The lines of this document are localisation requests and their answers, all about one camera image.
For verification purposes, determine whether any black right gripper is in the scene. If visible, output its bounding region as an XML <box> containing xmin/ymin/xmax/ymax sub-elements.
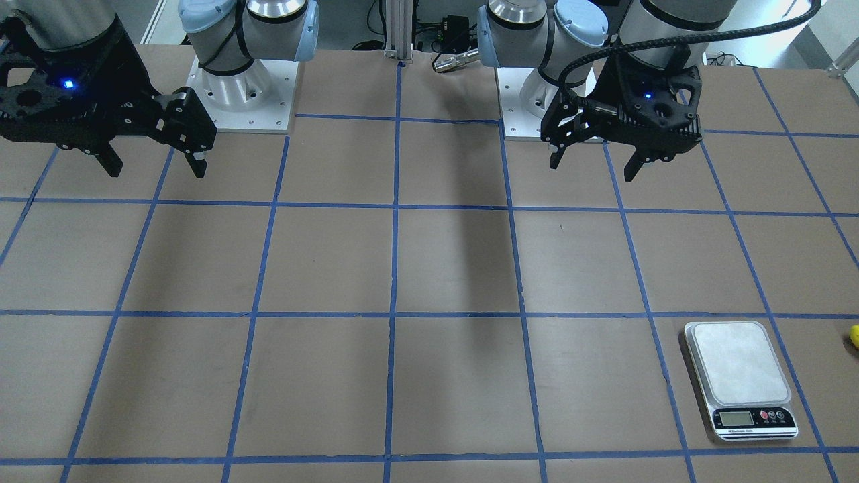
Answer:
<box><xmin>2</xmin><ymin>17</ymin><xmax>217</xmax><ymax>178</ymax></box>

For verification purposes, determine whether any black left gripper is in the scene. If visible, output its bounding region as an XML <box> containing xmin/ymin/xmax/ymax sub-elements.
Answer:
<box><xmin>541</xmin><ymin>53</ymin><xmax>703</xmax><ymax>182</ymax></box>

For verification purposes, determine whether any red yellow mango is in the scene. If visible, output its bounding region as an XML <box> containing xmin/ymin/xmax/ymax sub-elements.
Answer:
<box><xmin>848</xmin><ymin>325</ymin><xmax>859</xmax><ymax>350</ymax></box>

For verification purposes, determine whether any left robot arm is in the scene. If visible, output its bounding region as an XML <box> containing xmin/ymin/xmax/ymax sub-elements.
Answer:
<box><xmin>476</xmin><ymin>1</ymin><xmax>734</xmax><ymax>181</ymax></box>

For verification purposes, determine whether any silver digital kitchen scale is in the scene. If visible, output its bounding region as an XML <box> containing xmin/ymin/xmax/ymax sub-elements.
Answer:
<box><xmin>683</xmin><ymin>320</ymin><xmax>799</xmax><ymax>442</ymax></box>

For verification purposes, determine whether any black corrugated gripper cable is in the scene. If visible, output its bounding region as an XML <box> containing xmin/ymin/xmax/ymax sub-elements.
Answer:
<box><xmin>558</xmin><ymin>0</ymin><xmax>823</xmax><ymax>108</ymax></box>

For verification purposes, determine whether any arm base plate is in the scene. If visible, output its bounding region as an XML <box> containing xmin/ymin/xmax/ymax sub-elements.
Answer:
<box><xmin>187</xmin><ymin>58</ymin><xmax>301</xmax><ymax>134</ymax></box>
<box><xmin>495</xmin><ymin>64</ymin><xmax>613</xmax><ymax>143</ymax></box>

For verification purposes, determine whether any aluminium frame post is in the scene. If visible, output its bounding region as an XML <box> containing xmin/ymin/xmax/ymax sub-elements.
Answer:
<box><xmin>380</xmin><ymin>0</ymin><xmax>414</xmax><ymax>65</ymax></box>

